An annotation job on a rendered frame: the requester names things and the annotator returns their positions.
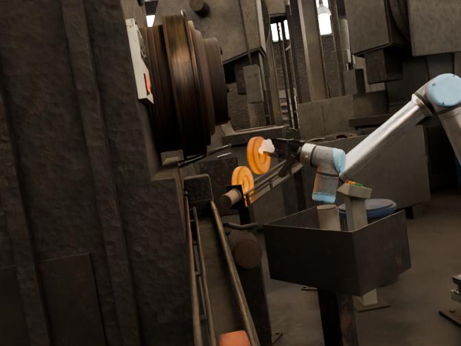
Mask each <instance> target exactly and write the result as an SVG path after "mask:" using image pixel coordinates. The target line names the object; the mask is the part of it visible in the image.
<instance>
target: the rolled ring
mask: <svg viewBox="0 0 461 346"><path fill-rule="evenodd" d="M219 341H220V346H250V341H249V339H248V335H247V333H246V332H245V331H243V330H241V331H237V332H230V333H226V334H221V335H220V337H219Z"/></svg>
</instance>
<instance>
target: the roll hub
mask: <svg viewBox="0 0 461 346"><path fill-rule="evenodd" d="M203 43H204V49H205V53H206V60H207V65H208V69H209V77H210V82H211V91H212V97H213V108H214V115H215V125H216V126H219V125H224V124H227V123H228V98H227V91H226V81H225V76H224V68H223V64H222V57H221V53H220V48H219V45H218V42H217V39H216V38H206V39H203Z"/></svg>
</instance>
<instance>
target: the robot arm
mask: <svg viewBox="0 0 461 346"><path fill-rule="evenodd" d="M435 114H437V116H439V118H440V120H441V122H442V125H443V127H444V129H445V132H446V134H447V136H448V138H449V140H450V143H451V145H452V147H453V150H454V152H455V154H456V156H457V158H458V160H459V163H460V165H461V78H459V77H458V76H456V75H453V74H450V73H445V74H441V75H439V76H437V77H435V78H433V79H432V80H430V81H429V82H428V83H426V84H425V85H423V86H422V87H421V88H420V89H419V90H418V91H416V92H415V93H414V94H413V95H412V100H411V101H410V102H409V103H408V104H406V105H405V106H404V107H403V108H402V109H401V110H399V111H398V112H397V113H396V114H394V115H393V116H392V117H391V118H390V119H389V120H388V121H386V122H385V123H384V124H382V125H381V126H380V127H379V128H378V129H376V131H374V132H373V133H372V134H370V135H369V136H368V137H367V138H365V140H363V141H362V142H361V143H360V144H358V145H357V146H356V147H355V148H353V149H352V150H351V151H350V152H349V153H348V154H345V152H344V151H343V150H340V149H337V148H328V147H324V146H317V145H313V144H309V143H305V141H301V140H297V139H293V138H289V137H282V139H279V138H276V139H275V143H274V145H273V144H272V141H271V140H270V139H267V140H264V141H263V143H262V145H261V148H260V149H259V153H261V154H264V155H266V156H269V157H275V158H277V159H286V160H287V161H286V162H285V164H284V165H283V167H282V168H281V169H280V170H279V173H278V174H277V175H278V176H280V177H281V178H283V177H286V176H287V174H288V173H289V170H290V169H291V167H292V166H293V164H294V163H295V161H296V160H297V161H298V162H300V163H301V165H305V166H309V167H313V168H317V170H316V178H315V183H314V190H313V194H312V199H313V200H314V201H318V202H322V203H334V202H335V195H336V191H337V189H338V188H339V187H341V186H342V185H343V184H345V182H346V181H347V180H349V179H350V177H352V176H353V175H354V174H356V173H357V172H358V171H360V170H361V169H362V168H363V167H364V166H365V165H367V164H368V163H369V162H371V161H372V160H373V159H374V158H375V157H377V156H378V155H379V154H380V153H382V152H383V151H384V150H385V149H386V148H388V147H389V146H390V145H391V144H393V143H394V142H395V141H396V140H397V139H399V138H400V137H401V136H402V135H404V134H405V133H406V132H407V131H408V130H410V129H411V128H412V127H413V126H415V125H416V124H417V123H419V122H420V121H421V120H422V119H423V118H424V117H426V116H433V115H435ZM285 138H288V139H285Z"/></svg>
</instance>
